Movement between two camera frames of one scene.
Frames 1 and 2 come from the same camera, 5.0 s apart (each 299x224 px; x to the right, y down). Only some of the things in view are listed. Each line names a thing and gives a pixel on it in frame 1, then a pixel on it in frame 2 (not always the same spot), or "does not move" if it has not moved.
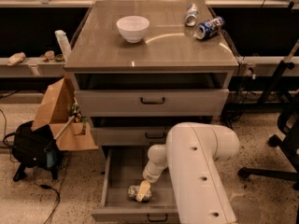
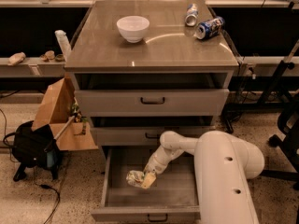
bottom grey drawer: x=125 y=168 does not move
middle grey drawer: x=131 y=136 does not move
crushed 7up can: x=133 y=193 to x=135 y=177
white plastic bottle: x=64 y=46 does not move
